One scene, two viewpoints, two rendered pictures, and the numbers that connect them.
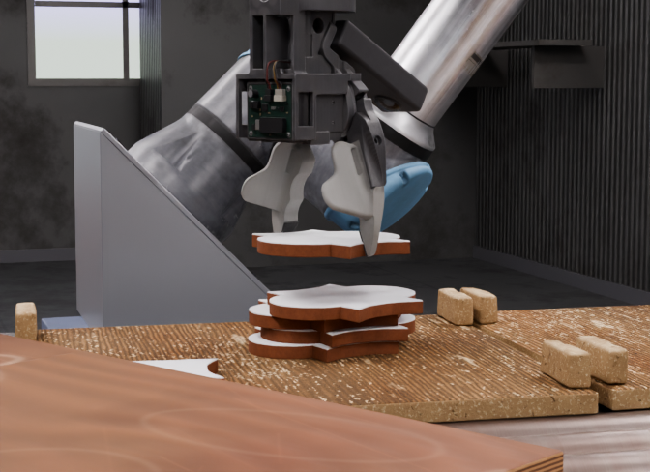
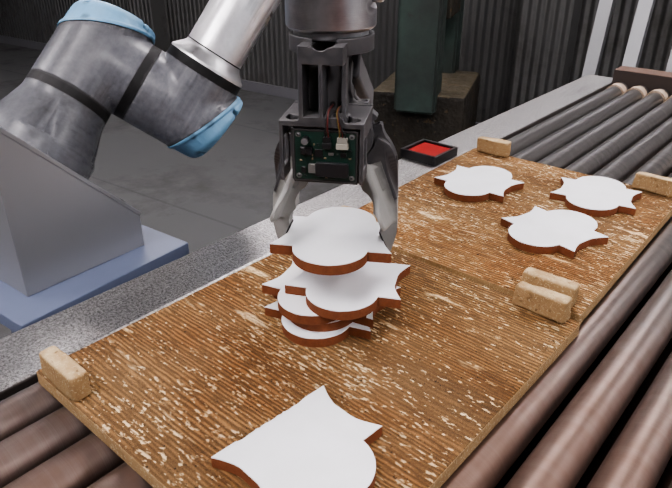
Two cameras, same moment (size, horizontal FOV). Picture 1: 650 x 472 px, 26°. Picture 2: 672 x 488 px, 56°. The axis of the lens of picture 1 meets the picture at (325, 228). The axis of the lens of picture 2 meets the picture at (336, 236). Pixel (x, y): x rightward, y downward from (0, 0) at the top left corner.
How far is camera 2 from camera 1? 0.79 m
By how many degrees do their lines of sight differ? 40
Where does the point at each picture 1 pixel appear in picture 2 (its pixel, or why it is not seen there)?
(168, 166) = (43, 135)
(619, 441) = (634, 367)
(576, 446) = (624, 385)
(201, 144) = (63, 109)
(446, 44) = (255, 7)
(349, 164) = (377, 184)
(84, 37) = not seen: outside the picture
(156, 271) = (56, 225)
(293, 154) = not seen: hidden behind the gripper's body
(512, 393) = (544, 345)
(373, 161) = (392, 176)
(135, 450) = not seen: outside the picture
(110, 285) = (22, 248)
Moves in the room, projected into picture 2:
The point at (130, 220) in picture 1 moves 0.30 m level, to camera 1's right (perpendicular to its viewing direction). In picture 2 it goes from (27, 191) to (242, 144)
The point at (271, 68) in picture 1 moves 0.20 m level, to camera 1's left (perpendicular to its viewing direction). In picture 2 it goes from (323, 115) to (68, 167)
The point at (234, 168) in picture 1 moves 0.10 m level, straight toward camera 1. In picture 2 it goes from (93, 123) to (124, 141)
